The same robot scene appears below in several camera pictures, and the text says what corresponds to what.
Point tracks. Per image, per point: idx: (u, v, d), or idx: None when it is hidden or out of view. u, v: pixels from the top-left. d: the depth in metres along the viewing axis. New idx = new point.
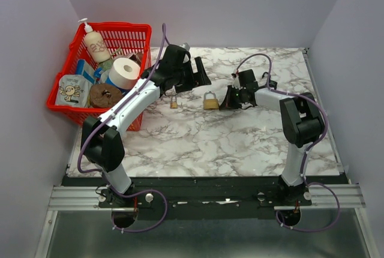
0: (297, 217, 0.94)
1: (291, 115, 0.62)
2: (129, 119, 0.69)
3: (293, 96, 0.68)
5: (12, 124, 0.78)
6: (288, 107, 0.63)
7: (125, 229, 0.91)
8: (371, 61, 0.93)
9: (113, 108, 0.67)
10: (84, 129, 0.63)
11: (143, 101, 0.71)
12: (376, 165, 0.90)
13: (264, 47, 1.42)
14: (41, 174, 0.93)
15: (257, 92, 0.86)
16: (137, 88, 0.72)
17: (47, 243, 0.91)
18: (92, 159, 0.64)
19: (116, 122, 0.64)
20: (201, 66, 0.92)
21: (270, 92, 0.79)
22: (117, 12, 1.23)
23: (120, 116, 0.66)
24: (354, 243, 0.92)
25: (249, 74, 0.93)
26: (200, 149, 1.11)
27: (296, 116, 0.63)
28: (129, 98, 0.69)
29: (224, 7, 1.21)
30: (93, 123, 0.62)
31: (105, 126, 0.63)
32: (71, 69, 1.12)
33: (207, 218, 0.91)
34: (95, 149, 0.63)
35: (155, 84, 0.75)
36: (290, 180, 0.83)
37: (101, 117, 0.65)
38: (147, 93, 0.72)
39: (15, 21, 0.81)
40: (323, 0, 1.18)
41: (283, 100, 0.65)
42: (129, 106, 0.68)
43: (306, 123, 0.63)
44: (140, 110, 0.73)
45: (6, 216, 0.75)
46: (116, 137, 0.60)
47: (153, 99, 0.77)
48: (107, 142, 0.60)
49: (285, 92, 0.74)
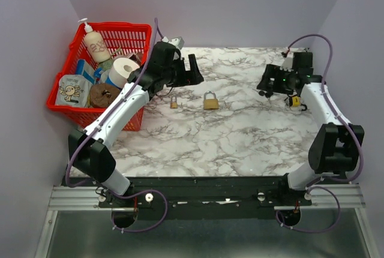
0: (297, 217, 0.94)
1: (325, 146, 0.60)
2: (117, 128, 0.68)
3: (341, 123, 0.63)
5: (12, 124, 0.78)
6: (327, 139, 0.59)
7: (125, 229, 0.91)
8: (371, 61, 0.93)
9: (99, 119, 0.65)
10: (69, 143, 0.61)
11: (130, 108, 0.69)
12: (377, 165, 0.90)
13: (264, 47, 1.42)
14: (42, 174, 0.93)
15: (306, 84, 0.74)
16: (123, 95, 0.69)
17: (47, 243, 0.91)
18: (83, 170, 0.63)
19: (102, 135, 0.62)
20: (194, 63, 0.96)
21: (322, 99, 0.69)
22: (117, 12, 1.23)
23: (107, 127, 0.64)
24: (355, 243, 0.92)
25: (307, 57, 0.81)
26: (200, 149, 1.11)
27: (330, 149, 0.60)
28: (114, 107, 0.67)
29: (224, 7, 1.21)
30: (78, 137, 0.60)
31: (93, 140, 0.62)
32: (72, 69, 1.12)
33: (207, 218, 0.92)
34: (83, 162, 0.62)
35: (143, 88, 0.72)
36: (293, 185, 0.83)
37: (87, 130, 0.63)
38: (135, 99, 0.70)
39: (16, 21, 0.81)
40: (322, 0, 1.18)
41: (326, 125, 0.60)
42: (116, 116, 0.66)
43: (337, 156, 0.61)
44: (128, 116, 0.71)
45: (6, 217, 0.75)
46: (103, 150, 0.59)
47: (143, 104, 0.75)
48: (95, 156, 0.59)
49: (336, 111, 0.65)
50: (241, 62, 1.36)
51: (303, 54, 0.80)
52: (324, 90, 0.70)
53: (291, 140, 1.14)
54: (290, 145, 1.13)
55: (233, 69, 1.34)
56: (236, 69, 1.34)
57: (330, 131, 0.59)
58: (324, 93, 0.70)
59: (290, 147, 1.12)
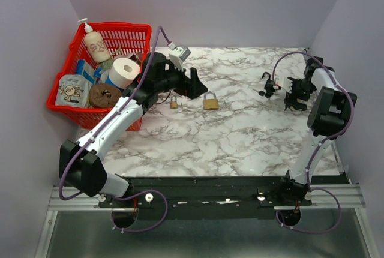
0: (297, 217, 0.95)
1: (321, 104, 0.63)
2: (111, 141, 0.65)
3: (340, 90, 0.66)
5: (12, 124, 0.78)
6: (324, 95, 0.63)
7: (125, 229, 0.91)
8: (371, 60, 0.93)
9: (93, 131, 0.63)
10: (61, 155, 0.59)
11: (125, 121, 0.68)
12: (376, 165, 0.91)
13: (264, 47, 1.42)
14: (41, 174, 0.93)
15: (316, 71, 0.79)
16: (118, 108, 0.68)
17: (47, 243, 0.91)
18: (70, 184, 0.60)
19: (95, 146, 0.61)
20: (194, 77, 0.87)
21: (327, 77, 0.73)
22: (117, 12, 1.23)
23: (100, 139, 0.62)
24: (354, 244, 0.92)
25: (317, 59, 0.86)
26: (200, 149, 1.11)
27: (324, 108, 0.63)
28: (108, 119, 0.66)
29: (225, 7, 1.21)
30: (71, 147, 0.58)
31: (84, 151, 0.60)
32: (71, 69, 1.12)
33: (207, 218, 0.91)
34: (73, 175, 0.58)
35: (137, 102, 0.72)
36: (294, 173, 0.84)
37: (79, 141, 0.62)
38: (129, 113, 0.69)
39: (16, 21, 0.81)
40: (322, 0, 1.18)
41: (324, 89, 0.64)
42: (110, 128, 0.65)
43: (331, 117, 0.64)
44: (122, 130, 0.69)
45: (6, 216, 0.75)
46: (96, 162, 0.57)
47: (135, 118, 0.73)
48: (87, 168, 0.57)
49: (335, 83, 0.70)
50: (241, 62, 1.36)
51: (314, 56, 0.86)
52: (330, 71, 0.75)
53: (291, 140, 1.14)
54: (290, 145, 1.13)
55: (233, 69, 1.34)
56: (236, 69, 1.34)
57: (326, 92, 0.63)
58: (330, 74, 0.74)
59: (290, 147, 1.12)
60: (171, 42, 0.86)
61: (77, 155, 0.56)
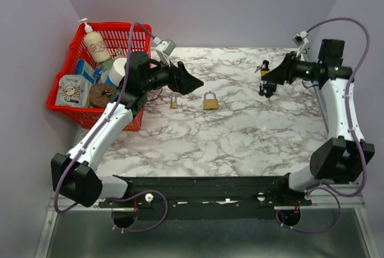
0: (297, 218, 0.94)
1: (329, 162, 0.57)
2: (102, 149, 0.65)
3: (353, 140, 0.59)
5: (12, 124, 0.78)
6: (335, 153, 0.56)
7: (125, 229, 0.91)
8: (371, 60, 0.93)
9: (83, 141, 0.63)
10: (53, 169, 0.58)
11: (114, 127, 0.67)
12: (377, 166, 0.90)
13: (264, 47, 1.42)
14: (41, 174, 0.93)
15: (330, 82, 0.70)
16: (107, 115, 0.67)
17: (47, 243, 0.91)
18: (66, 195, 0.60)
19: (86, 157, 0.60)
20: (183, 68, 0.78)
21: (341, 104, 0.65)
22: (117, 12, 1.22)
23: (91, 149, 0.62)
24: (354, 243, 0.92)
25: (338, 46, 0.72)
26: (200, 149, 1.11)
27: (332, 162, 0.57)
28: (98, 128, 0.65)
29: (225, 7, 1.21)
30: (62, 161, 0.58)
31: (77, 163, 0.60)
32: (72, 69, 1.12)
33: (207, 218, 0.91)
34: (69, 187, 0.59)
35: (126, 106, 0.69)
36: (293, 184, 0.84)
37: (71, 153, 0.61)
38: (119, 119, 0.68)
39: (17, 22, 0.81)
40: (323, 0, 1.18)
41: (334, 138, 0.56)
42: (99, 137, 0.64)
43: (339, 173, 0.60)
44: (113, 137, 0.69)
45: (6, 216, 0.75)
46: (89, 173, 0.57)
47: (127, 123, 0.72)
48: (80, 180, 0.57)
49: (353, 123, 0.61)
50: (241, 62, 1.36)
51: (333, 44, 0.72)
52: (348, 94, 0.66)
53: (291, 140, 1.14)
54: (290, 146, 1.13)
55: (233, 69, 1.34)
56: (236, 69, 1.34)
57: (336, 144, 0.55)
58: (346, 98, 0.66)
59: (290, 147, 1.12)
60: (156, 37, 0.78)
61: (68, 168, 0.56)
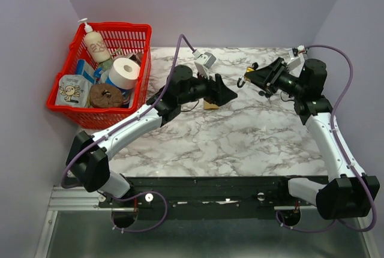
0: (297, 217, 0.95)
1: (338, 203, 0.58)
2: (123, 143, 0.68)
3: (355, 176, 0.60)
5: (12, 125, 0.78)
6: (342, 195, 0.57)
7: (125, 229, 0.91)
8: (372, 60, 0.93)
9: (110, 128, 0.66)
10: (74, 144, 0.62)
11: (140, 128, 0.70)
12: (376, 166, 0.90)
13: (264, 47, 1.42)
14: (41, 175, 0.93)
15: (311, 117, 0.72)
16: (138, 114, 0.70)
17: (47, 243, 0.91)
18: (74, 174, 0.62)
19: (106, 144, 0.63)
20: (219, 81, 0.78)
21: (330, 137, 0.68)
22: (117, 12, 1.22)
23: (114, 139, 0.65)
24: (354, 243, 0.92)
25: (320, 76, 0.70)
26: (200, 149, 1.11)
27: (341, 203, 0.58)
28: (126, 122, 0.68)
29: (225, 6, 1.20)
30: (84, 140, 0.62)
31: (95, 147, 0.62)
32: (72, 69, 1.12)
33: (207, 218, 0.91)
34: (79, 167, 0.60)
35: (158, 113, 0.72)
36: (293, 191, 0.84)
37: (94, 135, 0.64)
38: (147, 122, 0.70)
39: (16, 21, 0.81)
40: None
41: (338, 179, 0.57)
42: (125, 131, 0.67)
43: (348, 210, 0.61)
44: (137, 135, 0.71)
45: (6, 216, 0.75)
46: (102, 160, 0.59)
47: (153, 128, 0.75)
48: (92, 164, 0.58)
49: (349, 158, 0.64)
50: (241, 62, 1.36)
51: (317, 75, 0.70)
52: (334, 126, 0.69)
53: (292, 140, 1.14)
54: (290, 145, 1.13)
55: (233, 69, 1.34)
56: (236, 69, 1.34)
57: (342, 186, 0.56)
58: (333, 131, 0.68)
59: (290, 147, 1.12)
60: (197, 51, 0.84)
61: (87, 147, 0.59)
